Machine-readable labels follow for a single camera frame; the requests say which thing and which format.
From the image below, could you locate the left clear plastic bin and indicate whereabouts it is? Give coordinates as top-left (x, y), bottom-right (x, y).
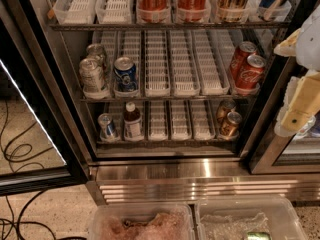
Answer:
top-left (88, 202), bottom-right (195, 240)

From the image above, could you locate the right clear plastic bin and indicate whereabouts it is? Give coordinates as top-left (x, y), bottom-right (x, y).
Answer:
top-left (194, 196), bottom-right (308, 240)

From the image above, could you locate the white tray middle centre left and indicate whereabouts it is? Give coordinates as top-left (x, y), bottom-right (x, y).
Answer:
top-left (145, 30), bottom-right (170, 97)

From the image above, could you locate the rear silver soda can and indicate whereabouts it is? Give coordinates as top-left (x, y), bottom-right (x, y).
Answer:
top-left (86, 43), bottom-right (107, 69)

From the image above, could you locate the open glass fridge door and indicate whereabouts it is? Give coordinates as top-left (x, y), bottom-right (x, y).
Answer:
top-left (0, 4), bottom-right (87, 196)

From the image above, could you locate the red coke can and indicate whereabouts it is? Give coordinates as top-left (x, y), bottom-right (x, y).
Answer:
top-left (229, 41), bottom-right (257, 80)
top-left (235, 54), bottom-right (266, 90)

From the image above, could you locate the silver soda can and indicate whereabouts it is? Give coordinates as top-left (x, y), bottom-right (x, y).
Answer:
top-left (79, 58), bottom-right (106, 93)
top-left (86, 43), bottom-right (107, 69)

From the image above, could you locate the clear plastic bin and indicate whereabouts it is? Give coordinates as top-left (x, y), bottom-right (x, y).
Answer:
top-left (194, 196), bottom-right (308, 240)
top-left (88, 202), bottom-right (195, 240)

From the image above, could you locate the front silver soda can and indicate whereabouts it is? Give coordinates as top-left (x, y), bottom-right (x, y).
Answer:
top-left (79, 58), bottom-right (106, 93)

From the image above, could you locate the green can in bin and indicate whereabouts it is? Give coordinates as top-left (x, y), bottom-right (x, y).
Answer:
top-left (245, 232), bottom-right (272, 240)

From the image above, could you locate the rear gold can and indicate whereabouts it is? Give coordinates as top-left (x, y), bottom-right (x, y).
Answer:
top-left (216, 99), bottom-right (236, 123)

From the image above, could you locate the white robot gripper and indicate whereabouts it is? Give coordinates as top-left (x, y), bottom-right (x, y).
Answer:
top-left (274, 5), bottom-right (320, 132)

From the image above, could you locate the white tray bottom centre left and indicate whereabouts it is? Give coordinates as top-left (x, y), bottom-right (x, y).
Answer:
top-left (148, 101), bottom-right (168, 141)

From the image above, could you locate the white tray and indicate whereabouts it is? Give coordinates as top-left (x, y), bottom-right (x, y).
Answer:
top-left (148, 101), bottom-right (168, 141)
top-left (145, 30), bottom-right (170, 97)
top-left (190, 100), bottom-right (215, 141)
top-left (95, 0), bottom-right (133, 24)
top-left (170, 100), bottom-right (192, 140)
top-left (53, 0), bottom-right (96, 25)
top-left (169, 30), bottom-right (200, 97)
top-left (192, 30), bottom-right (230, 95)

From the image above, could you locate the black floor cable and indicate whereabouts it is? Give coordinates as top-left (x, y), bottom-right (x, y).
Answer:
top-left (0, 98), bottom-right (88, 240)

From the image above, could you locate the white tray middle centre right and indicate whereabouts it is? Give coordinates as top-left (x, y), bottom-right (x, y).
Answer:
top-left (192, 30), bottom-right (230, 95)

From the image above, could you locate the blue pepsi can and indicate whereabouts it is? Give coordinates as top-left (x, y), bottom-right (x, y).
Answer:
top-left (113, 56), bottom-right (137, 92)

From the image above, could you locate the stainless steel fridge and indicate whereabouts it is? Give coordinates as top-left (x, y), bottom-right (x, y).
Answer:
top-left (0, 0), bottom-right (320, 207)

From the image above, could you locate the white tray top far left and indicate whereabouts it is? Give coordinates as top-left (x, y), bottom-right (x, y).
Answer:
top-left (53, 0), bottom-right (96, 25)

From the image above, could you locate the white tray bottom centre right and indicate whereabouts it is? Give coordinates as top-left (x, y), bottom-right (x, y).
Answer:
top-left (190, 100), bottom-right (215, 141)

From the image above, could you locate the small blue silver can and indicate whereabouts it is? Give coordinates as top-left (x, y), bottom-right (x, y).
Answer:
top-left (98, 113), bottom-right (118, 141)

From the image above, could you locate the front gold can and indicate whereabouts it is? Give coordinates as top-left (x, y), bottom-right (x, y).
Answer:
top-left (220, 111), bottom-right (242, 137)

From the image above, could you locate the brown bottle white cap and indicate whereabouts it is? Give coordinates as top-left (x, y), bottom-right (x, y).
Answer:
top-left (124, 102), bottom-right (142, 138)

